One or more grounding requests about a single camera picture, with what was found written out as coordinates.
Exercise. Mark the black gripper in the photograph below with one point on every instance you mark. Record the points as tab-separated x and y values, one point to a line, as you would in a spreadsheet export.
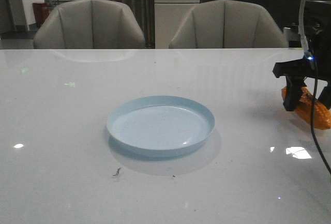
295	71

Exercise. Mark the orange toy corn cob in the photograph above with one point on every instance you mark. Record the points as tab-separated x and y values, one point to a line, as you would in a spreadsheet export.
321	113

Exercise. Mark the light blue round plate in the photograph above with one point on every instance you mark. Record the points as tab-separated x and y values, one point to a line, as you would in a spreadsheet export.
161	126

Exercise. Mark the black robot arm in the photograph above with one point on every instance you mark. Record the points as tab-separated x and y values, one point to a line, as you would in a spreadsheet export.
317	29

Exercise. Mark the right grey upholstered chair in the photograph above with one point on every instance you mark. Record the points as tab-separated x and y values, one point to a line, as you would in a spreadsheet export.
225	24

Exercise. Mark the grey upholstered chair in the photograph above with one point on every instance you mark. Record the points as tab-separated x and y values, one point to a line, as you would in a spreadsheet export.
90	24
225	24

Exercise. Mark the white cabinet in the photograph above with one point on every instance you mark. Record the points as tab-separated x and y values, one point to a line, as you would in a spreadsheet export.
168	14

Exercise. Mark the left grey upholstered chair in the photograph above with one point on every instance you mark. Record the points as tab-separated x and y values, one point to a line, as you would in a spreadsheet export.
90	24

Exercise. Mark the red trash bin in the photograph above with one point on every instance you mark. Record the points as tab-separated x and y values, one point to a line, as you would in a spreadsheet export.
41	12

